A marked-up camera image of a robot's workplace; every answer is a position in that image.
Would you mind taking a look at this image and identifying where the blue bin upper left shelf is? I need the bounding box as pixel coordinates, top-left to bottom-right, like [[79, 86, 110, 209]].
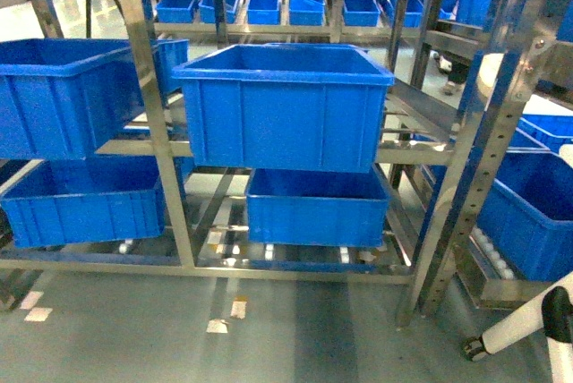
[[1, 38, 189, 160]]

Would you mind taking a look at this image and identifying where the blue bin lower middle shelf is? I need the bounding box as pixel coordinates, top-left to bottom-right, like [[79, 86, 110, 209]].
[[245, 168, 391, 247]]

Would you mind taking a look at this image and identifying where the blue bin shelf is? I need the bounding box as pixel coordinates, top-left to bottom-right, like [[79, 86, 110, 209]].
[[1, 38, 189, 160], [245, 168, 391, 247], [1, 156, 165, 248], [477, 120, 572, 282], [172, 43, 395, 173]]

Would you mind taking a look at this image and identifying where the blue bin right shelf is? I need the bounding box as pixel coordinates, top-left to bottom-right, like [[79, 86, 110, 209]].
[[477, 120, 572, 282]]

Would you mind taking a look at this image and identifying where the blue bin upper middle shelf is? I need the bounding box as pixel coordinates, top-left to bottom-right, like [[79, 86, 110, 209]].
[[172, 43, 395, 173]]

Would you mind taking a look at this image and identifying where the blue bin lower left shelf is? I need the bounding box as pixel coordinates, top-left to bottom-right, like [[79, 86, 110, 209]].
[[1, 156, 165, 248]]

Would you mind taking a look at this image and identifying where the stainless steel roller shelf rack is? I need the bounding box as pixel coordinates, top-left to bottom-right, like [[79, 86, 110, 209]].
[[1, 0, 572, 324]]

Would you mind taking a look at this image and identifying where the far rack of blue bins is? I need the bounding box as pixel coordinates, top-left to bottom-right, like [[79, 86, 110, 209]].
[[153, 0, 500, 44]]

